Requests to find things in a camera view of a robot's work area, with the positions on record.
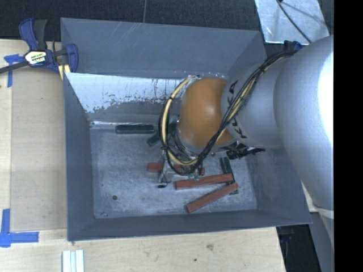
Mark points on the red-brown flat block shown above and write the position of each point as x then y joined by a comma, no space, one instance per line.
154,166
211,198
210,180

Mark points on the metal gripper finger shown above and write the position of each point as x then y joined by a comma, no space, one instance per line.
168,172

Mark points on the dark green flat block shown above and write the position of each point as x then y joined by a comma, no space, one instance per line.
153,141
228,169
135,129

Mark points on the pale wood board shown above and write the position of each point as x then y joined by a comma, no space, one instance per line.
37,152

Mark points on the grey metal bin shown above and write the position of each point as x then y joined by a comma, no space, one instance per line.
127,180

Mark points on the black cylinder on white bracket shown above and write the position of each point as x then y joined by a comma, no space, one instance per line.
241,153

